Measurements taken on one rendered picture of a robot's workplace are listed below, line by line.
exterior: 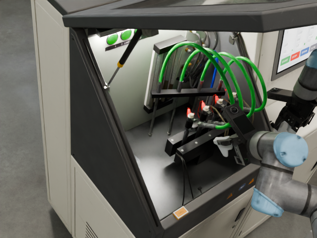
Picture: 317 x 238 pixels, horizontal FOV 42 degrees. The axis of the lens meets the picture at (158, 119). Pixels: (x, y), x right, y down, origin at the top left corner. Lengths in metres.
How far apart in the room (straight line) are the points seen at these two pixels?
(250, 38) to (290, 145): 0.86
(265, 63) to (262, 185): 0.94
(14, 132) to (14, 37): 1.15
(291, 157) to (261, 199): 0.12
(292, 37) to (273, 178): 1.05
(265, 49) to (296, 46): 0.23
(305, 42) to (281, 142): 1.13
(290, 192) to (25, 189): 2.01
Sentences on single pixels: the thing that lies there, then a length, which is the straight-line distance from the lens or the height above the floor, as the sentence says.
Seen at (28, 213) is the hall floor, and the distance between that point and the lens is 2.62.
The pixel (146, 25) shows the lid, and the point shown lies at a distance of 0.98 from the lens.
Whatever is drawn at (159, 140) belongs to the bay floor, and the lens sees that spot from 1.88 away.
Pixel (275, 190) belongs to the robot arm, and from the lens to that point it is 0.97.
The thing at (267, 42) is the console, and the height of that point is 1.31.
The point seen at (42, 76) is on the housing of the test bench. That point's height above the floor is 1.07.
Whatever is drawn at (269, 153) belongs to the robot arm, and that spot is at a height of 1.54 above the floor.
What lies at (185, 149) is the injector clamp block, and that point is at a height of 0.98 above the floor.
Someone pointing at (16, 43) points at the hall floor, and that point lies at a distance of 3.82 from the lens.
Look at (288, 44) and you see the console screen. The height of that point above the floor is 1.26.
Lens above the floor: 2.22
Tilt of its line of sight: 45 degrees down
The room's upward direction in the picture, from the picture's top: 12 degrees clockwise
